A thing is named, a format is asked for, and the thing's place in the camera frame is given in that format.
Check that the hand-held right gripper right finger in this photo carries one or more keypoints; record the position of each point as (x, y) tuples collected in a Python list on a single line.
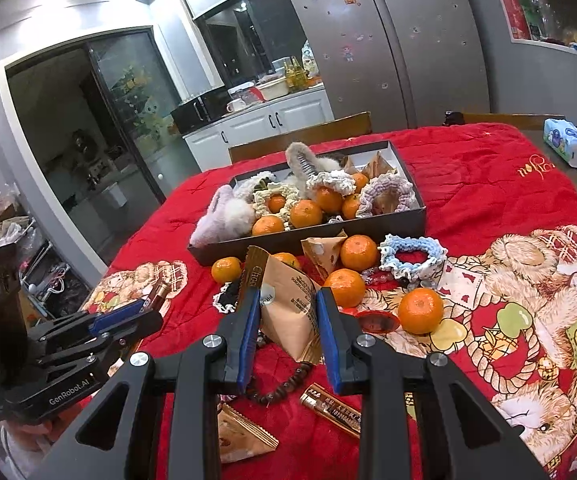
[(326, 340)]

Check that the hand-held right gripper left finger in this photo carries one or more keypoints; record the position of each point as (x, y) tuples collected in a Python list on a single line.
[(249, 340)]

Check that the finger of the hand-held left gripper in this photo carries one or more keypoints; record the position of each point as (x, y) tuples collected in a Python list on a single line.
[(116, 317), (118, 340)]

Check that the black crochet scrunchie white trim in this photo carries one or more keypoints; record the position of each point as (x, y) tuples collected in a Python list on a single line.
[(224, 302)]

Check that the large brown snack packet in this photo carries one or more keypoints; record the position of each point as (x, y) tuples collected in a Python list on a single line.
[(288, 310)]

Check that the dark cardboard box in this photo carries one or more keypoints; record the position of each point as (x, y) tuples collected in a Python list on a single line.
[(218, 255)]

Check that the maroon lipstick tube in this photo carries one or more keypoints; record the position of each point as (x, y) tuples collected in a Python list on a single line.
[(161, 294)]

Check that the red round lid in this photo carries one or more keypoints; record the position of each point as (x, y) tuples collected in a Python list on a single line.
[(376, 322)]

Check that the orange tangerine fruit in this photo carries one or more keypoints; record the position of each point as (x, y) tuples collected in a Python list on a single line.
[(226, 270), (344, 287), (359, 252), (287, 259), (420, 311)]

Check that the triangular brown snack packet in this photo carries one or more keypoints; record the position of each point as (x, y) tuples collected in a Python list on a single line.
[(323, 252)]

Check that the flat brown snack packet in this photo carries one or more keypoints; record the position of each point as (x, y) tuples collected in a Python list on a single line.
[(238, 435)]

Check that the blue white crochet scrunchie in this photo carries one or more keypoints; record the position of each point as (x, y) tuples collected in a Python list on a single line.
[(393, 250)]

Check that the white trash bin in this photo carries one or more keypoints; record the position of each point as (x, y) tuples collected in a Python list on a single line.
[(116, 195)]

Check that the pink fluffy hair accessory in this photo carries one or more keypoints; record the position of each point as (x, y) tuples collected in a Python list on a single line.
[(218, 220)]

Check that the heap of tangerines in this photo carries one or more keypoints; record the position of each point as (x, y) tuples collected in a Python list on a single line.
[(306, 213)]

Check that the cream crochet scrunchie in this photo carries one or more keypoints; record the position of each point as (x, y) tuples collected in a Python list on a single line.
[(288, 191)]

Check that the lavender crochet scrunchie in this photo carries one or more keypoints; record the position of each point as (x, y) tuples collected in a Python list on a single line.
[(391, 191)]

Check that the white fluffy hair clip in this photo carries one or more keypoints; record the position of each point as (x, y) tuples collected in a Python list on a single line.
[(326, 165)]

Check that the grey fluffy hair claw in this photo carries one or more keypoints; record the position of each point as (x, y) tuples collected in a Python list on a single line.
[(299, 155)]

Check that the red printed blanket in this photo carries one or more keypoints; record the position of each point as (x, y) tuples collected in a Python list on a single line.
[(468, 200)]

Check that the wide wooden chair back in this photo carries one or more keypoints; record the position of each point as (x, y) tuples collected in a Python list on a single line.
[(293, 135)]

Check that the glass sliding door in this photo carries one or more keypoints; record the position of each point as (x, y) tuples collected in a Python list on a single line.
[(133, 110)]

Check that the white kitchen cabinet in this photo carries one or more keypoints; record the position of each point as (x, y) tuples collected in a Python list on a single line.
[(268, 122)]

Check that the black microwave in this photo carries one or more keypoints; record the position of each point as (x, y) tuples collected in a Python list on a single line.
[(198, 112)]

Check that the white mug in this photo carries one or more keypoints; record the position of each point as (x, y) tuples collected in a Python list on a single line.
[(234, 106)]

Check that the white plastic basin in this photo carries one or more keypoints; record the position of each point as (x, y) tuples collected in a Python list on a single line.
[(273, 90)]

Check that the yellow glass bottle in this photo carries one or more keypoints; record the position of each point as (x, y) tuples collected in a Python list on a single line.
[(300, 75), (289, 76)]

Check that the filled plastic bag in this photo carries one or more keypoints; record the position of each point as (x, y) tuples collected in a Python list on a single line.
[(311, 62)]

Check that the narrow wooden chair back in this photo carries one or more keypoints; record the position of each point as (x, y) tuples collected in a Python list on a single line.
[(508, 118)]

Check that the cartoon doll fridge magnet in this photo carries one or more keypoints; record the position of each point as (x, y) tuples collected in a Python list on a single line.
[(348, 52)]

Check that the silver refrigerator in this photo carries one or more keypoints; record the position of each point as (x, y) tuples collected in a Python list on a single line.
[(368, 50)]

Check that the dark kitchen window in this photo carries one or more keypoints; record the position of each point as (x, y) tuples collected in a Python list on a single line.
[(248, 35)]

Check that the blue white tissue pack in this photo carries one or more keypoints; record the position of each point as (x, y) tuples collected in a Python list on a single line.
[(568, 140)]

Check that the red carton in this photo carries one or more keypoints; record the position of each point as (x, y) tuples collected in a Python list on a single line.
[(511, 7)]

